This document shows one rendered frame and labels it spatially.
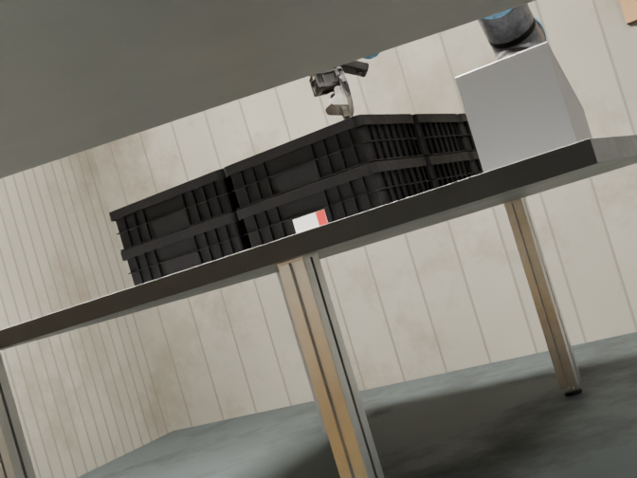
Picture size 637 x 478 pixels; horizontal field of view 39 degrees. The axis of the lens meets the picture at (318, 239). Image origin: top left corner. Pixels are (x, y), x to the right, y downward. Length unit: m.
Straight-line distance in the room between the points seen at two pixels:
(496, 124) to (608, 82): 1.92
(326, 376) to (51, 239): 3.26
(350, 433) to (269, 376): 3.02
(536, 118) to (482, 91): 0.13
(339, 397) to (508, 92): 0.78
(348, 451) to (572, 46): 2.59
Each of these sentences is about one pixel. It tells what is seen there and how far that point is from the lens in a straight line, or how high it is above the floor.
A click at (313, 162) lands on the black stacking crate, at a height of 0.86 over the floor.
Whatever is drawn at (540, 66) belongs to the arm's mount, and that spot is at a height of 0.91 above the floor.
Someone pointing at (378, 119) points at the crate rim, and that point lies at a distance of 2.11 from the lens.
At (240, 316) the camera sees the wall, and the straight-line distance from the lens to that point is 4.75.
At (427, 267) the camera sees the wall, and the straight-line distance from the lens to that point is 4.22.
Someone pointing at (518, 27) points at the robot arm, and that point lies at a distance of 2.16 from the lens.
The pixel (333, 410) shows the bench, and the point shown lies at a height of 0.37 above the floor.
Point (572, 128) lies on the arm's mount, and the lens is 2.02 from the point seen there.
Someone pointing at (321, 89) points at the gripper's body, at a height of 1.09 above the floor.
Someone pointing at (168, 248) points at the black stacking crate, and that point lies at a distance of 2.37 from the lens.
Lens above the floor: 0.63
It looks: 2 degrees up
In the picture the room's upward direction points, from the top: 17 degrees counter-clockwise
